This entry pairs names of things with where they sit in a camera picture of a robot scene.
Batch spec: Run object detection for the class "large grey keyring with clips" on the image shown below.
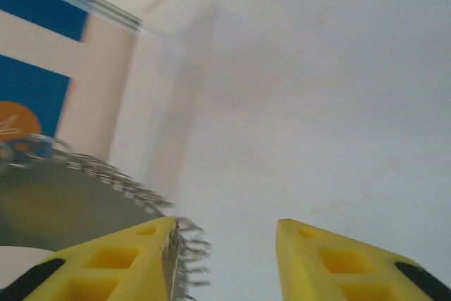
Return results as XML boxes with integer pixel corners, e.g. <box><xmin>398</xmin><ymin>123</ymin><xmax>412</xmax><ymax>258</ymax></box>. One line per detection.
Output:
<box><xmin>0</xmin><ymin>133</ymin><xmax>212</xmax><ymax>301</ymax></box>

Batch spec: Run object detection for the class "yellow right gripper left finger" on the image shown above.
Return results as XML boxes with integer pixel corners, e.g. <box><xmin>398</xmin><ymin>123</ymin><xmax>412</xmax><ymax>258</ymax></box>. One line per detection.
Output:
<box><xmin>0</xmin><ymin>215</ymin><xmax>181</xmax><ymax>301</ymax></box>

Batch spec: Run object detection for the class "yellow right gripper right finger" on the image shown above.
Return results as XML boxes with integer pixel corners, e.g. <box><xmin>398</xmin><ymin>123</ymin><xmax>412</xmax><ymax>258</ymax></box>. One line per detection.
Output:
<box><xmin>276</xmin><ymin>218</ymin><xmax>451</xmax><ymax>301</ymax></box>

